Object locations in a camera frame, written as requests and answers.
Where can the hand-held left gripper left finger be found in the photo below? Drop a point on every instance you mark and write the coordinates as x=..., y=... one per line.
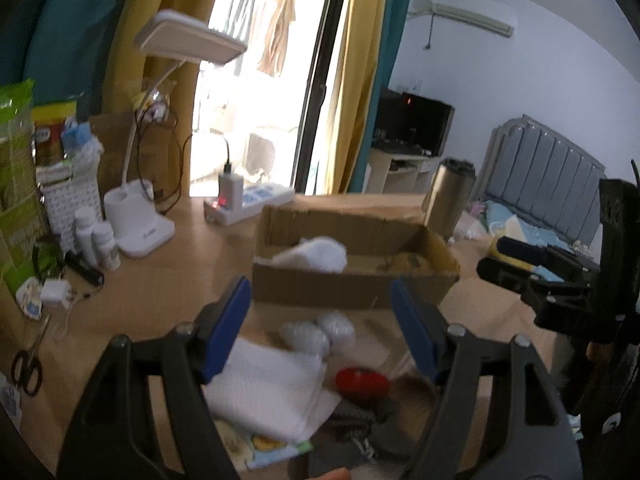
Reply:
x=227, y=330

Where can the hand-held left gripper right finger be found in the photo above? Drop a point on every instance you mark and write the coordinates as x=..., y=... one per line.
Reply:
x=415, y=330

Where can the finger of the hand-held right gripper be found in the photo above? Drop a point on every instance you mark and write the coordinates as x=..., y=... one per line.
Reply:
x=505, y=272
x=520, y=249

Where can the bubble wrap roll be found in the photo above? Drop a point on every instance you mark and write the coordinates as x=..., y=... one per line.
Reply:
x=340, y=327
x=302, y=337

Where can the red soft object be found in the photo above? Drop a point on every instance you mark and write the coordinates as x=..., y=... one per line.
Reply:
x=361, y=384

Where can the white towel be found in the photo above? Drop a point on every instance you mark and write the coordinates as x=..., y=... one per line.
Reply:
x=275, y=390

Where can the cardboard box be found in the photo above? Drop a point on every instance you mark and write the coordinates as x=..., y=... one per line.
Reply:
x=320, y=290

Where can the dark grey cloth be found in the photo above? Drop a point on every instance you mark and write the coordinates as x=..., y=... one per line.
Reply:
x=360, y=435

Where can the printed cartoon cloth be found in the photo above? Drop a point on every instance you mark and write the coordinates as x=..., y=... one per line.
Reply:
x=270, y=452

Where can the brown soft toy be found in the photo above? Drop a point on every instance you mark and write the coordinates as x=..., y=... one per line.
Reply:
x=406, y=262

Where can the light blue bedding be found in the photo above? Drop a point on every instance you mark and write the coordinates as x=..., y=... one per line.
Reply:
x=535, y=235

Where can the grey padded headboard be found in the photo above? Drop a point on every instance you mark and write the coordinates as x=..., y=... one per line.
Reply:
x=545, y=170

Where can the steel tumbler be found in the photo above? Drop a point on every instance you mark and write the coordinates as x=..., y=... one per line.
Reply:
x=447, y=195

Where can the white fluffy cloth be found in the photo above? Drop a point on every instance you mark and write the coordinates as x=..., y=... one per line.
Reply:
x=315, y=255

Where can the white power strip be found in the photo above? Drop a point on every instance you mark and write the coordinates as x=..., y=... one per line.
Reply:
x=260, y=200

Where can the white plug-in charger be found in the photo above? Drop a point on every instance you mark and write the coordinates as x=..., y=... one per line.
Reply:
x=230, y=187

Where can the white television stand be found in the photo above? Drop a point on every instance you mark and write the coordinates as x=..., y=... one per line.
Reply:
x=397, y=170

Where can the white bottle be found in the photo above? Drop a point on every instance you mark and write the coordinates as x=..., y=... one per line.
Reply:
x=84, y=235
x=106, y=245

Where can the black flashlight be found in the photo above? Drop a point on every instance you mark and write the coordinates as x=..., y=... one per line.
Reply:
x=85, y=270

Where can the black television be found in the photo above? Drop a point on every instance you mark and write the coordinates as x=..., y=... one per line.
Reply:
x=415, y=122

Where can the small white power adapter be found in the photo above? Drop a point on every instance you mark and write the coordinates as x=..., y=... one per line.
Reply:
x=56, y=292

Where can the white perforated basket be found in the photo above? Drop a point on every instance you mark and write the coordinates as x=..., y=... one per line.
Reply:
x=70, y=205

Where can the black scissors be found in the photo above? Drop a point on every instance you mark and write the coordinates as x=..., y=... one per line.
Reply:
x=27, y=370

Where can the flat cardboard sheet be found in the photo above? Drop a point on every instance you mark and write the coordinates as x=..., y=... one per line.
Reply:
x=112, y=150

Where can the yellow curtain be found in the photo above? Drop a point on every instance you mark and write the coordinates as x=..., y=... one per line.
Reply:
x=357, y=75

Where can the clear plastic bag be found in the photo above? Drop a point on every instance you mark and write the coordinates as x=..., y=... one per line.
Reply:
x=160, y=97

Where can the white air conditioner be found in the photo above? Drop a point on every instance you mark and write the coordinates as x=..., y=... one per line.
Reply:
x=472, y=7

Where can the teal curtain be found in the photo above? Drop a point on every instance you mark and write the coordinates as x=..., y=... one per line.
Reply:
x=392, y=35

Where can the green packet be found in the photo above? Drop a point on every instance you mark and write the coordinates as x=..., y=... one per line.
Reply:
x=15, y=185

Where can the yellow lidded jar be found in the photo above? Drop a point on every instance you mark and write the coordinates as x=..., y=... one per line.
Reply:
x=52, y=130

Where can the white desk lamp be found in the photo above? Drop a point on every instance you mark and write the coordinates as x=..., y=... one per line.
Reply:
x=195, y=35

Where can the hanging beige shirt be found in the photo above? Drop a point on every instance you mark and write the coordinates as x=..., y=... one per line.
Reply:
x=277, y=30

